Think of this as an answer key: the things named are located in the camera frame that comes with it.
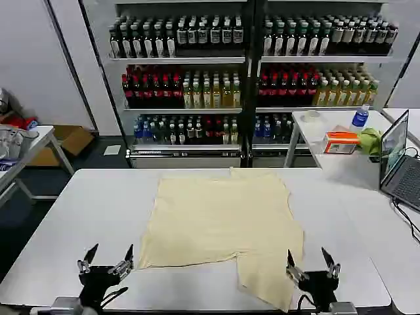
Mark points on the red cloth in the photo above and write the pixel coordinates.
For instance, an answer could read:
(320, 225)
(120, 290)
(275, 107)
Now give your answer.
(19, 122)

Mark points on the clear bottle with blue label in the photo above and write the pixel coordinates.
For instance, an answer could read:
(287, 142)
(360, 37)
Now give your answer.
(359, 118)

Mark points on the grey side table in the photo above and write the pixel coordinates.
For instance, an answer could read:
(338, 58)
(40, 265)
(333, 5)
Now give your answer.
(29, 157)

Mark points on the white tape roll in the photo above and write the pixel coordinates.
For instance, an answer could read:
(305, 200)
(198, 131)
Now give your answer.
(311, 116)

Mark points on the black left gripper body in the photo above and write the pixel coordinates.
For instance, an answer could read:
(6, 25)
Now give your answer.
(96, 277)

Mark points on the brown cardboard box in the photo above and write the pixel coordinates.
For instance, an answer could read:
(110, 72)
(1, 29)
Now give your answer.
(65, 141)

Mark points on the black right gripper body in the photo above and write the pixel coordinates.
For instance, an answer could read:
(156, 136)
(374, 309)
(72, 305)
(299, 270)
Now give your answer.
(320, 283)

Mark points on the green cloth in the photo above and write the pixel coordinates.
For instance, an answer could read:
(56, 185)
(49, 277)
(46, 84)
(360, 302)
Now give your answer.
(370, 139)

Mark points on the shelf unit with bottles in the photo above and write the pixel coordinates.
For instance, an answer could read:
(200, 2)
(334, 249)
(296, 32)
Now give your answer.
(177, 82)
(321, 65)

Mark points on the grey white bag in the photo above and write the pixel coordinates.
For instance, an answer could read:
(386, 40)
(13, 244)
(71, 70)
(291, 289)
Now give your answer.
(14, 141)

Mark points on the white paper sheet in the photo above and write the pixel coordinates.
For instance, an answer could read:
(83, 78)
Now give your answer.
(112, 150)

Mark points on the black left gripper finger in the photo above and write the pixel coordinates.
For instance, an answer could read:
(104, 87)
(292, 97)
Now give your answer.
(88, 256)
(124, 260)

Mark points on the white side table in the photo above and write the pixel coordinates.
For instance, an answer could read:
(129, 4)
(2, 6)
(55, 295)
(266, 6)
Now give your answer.
(341, 164)

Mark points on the open grey laptop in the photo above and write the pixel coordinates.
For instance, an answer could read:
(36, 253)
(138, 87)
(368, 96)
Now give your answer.
(398, 164)

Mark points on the orange tissue box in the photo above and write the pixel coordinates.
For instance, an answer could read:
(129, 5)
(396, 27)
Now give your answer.
(340, 142)

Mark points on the pale yellow shirt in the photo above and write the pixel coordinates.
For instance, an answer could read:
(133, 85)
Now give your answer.
(220, 220)

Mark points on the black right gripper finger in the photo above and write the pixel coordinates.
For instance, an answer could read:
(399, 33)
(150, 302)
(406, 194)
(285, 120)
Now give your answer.
(330, 262)
(294, 266)

